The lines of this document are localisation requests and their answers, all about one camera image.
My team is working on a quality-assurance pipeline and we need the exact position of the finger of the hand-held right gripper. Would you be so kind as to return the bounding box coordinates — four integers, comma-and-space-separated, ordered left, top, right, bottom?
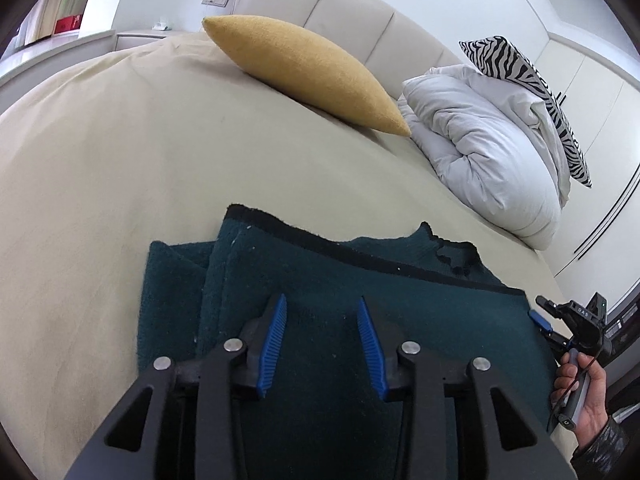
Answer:
529, 310, 571, 357
535, 295, 571, 322

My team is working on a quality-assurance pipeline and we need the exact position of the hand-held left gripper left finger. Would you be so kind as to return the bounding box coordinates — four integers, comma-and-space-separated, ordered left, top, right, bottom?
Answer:
62, 292, 288, 480

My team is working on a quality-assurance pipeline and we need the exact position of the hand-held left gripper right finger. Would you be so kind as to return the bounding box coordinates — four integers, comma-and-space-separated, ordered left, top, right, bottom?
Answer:
356, 296, 578, 480

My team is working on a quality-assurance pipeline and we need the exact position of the dark green blanket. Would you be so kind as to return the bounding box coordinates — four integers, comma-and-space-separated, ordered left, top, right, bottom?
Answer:
136, 203, 561, 480

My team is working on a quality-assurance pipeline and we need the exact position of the person's right forearm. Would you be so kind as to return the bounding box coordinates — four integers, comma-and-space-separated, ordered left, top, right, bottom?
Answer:
570, 414, 632, 480

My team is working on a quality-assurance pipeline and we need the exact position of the person's right hand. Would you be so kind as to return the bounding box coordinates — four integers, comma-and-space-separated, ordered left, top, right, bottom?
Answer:
550, 347, 613, 447

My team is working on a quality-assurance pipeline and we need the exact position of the white duvet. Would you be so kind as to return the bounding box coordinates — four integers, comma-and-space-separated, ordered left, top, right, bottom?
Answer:
398, 64, 572, 251

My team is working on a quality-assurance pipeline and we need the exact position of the white wardrobe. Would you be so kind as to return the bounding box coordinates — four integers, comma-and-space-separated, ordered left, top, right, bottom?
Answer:
492, 0, 640, 311

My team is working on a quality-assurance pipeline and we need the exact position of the bed with beige sheet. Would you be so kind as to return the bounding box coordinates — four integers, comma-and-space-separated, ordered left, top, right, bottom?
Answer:
0, 30, 576, 480

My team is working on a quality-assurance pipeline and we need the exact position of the zebra striped pillow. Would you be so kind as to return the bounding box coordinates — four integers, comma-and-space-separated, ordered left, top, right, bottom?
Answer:
459, 35, 593, 188

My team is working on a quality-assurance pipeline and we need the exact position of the yellow pillow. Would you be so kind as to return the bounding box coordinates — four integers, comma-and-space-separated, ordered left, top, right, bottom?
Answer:
201, 15, 412, 137

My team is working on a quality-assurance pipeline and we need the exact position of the white nightstand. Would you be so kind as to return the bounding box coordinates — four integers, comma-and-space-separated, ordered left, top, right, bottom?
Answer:
115, 27, 201, 53

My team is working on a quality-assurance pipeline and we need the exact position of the cream padded headboard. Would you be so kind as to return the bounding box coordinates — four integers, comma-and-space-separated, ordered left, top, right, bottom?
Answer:
232, 0, 463, 101

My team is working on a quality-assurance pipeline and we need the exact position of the white wall shelf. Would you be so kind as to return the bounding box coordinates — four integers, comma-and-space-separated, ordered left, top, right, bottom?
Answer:
15, 0, 106, 46

